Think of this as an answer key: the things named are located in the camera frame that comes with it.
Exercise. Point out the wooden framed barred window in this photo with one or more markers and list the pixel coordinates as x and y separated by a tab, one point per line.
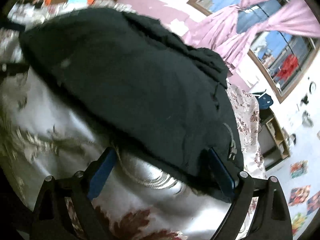
270	48

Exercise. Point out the red garment outside window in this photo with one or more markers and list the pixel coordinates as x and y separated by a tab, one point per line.
290	64

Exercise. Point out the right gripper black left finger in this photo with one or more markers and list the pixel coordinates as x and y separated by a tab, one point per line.
63	208

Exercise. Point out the wooden shelf desk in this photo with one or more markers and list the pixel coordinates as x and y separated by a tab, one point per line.
272	140

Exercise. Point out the round wall clock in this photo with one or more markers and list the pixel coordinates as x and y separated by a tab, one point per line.
312	87

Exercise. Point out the black zip jacket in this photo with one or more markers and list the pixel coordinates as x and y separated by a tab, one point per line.
153	95

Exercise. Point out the floral satin bedspread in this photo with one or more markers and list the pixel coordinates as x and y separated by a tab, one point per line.
41	136

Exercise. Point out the navy blue backpack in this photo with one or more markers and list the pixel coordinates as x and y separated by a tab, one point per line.
264	100

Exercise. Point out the colourful wall poster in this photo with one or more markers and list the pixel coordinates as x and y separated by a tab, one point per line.
298	169
299	195

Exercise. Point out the pink satin curtain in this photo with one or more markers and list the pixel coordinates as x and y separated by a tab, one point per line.
231	30

